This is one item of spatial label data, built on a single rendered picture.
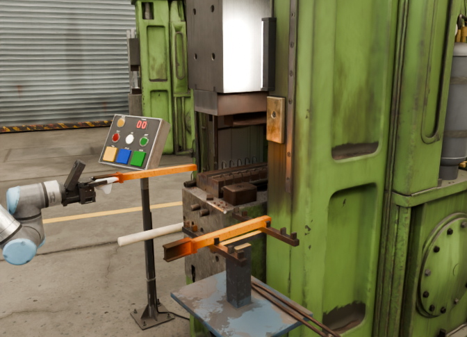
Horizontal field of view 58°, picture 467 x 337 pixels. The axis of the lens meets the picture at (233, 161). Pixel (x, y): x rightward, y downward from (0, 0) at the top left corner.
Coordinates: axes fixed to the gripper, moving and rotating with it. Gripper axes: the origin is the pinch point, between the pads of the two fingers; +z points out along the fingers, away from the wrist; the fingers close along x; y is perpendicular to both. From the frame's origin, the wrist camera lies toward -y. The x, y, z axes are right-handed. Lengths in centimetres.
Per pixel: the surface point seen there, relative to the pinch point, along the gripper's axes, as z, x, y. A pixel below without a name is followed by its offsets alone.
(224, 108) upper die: 46, 7, -23
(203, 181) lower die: 41.5, -5.6, 11.2
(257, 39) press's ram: 59, 12, -50
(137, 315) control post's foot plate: 24, -61, 106
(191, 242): 5, 54, 7
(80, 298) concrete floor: 1, -100, 107
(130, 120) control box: 29, -61, -11
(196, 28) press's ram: 43, -9, -55
